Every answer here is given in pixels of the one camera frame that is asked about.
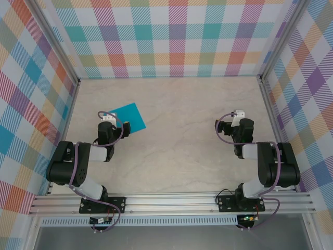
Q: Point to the blue paper sheet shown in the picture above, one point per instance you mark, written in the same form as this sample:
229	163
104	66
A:
132	117

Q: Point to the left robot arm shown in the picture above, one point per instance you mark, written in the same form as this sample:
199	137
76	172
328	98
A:
62	169

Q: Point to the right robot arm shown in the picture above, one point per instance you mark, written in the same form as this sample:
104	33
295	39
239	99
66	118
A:
283	169

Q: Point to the grey metal panel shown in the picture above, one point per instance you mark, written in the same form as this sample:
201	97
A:
169	238

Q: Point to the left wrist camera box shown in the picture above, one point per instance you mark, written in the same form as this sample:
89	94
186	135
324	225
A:
108	117

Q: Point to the aluminium side rail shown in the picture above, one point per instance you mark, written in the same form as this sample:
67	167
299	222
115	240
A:
66	135
273	125

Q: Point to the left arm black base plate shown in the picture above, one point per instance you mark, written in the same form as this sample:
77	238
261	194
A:
117	204

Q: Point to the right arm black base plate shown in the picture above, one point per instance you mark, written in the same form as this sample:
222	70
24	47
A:
227	204

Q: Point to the aluminium mounting rail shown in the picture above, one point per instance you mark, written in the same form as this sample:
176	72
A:
169	204

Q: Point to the aluminium frame post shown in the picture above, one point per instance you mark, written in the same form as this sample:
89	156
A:
54	41
282	41

